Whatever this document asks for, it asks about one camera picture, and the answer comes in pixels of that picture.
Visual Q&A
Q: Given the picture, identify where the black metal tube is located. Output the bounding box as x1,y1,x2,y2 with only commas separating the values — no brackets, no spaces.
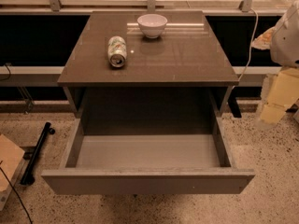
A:
21,122,55,185

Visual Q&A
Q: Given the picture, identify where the black floor cable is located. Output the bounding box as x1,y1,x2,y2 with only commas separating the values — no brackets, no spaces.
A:
0,161,34,224

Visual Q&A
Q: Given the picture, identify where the white ceramic bowl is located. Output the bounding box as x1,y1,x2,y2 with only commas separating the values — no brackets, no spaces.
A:
137,14,167,38

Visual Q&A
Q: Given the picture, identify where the green white soda can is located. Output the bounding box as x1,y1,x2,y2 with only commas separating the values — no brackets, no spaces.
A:
107,36,127,68

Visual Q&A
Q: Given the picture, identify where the grey top drawer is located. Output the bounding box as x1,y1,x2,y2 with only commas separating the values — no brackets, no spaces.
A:
41,89,256,196

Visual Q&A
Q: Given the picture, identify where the metal railing frame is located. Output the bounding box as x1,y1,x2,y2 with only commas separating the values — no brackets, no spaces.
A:
0,0,299,114

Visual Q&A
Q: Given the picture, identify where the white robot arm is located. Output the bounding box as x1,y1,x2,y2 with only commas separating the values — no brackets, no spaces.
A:
252,0,299,125

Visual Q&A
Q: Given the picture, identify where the grey drawer cabinet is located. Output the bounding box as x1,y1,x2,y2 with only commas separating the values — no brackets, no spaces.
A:
58,11,238,110

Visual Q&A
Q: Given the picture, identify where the white hanging cable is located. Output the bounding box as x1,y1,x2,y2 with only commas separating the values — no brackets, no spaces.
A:
237,8,260,80

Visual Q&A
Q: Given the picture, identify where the brown cardboard panel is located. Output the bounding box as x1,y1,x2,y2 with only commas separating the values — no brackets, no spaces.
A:
0,134,24,192

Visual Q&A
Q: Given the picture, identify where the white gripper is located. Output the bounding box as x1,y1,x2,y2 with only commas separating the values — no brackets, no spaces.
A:
251,27,299,124

